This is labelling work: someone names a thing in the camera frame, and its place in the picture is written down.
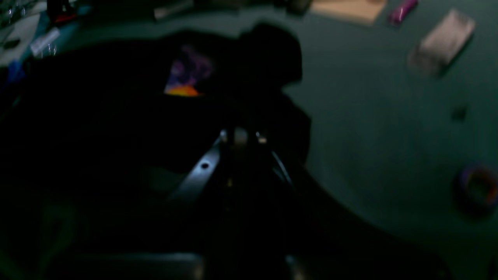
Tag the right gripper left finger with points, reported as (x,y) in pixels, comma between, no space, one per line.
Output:
(149,245)

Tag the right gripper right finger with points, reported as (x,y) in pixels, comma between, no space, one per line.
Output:
(326,241)

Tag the black t-shirt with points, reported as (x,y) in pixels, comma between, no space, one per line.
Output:
(87,124)

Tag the pink white blister pack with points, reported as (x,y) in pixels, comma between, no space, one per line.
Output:
(441,46)

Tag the white card box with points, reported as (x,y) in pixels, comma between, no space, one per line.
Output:
(45,43)

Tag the white black marker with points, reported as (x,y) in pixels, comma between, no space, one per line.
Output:
(171,8)

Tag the purple tape roll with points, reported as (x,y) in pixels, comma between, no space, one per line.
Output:
(475,191)

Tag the pink small tube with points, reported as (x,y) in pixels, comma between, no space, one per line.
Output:
(398,15)

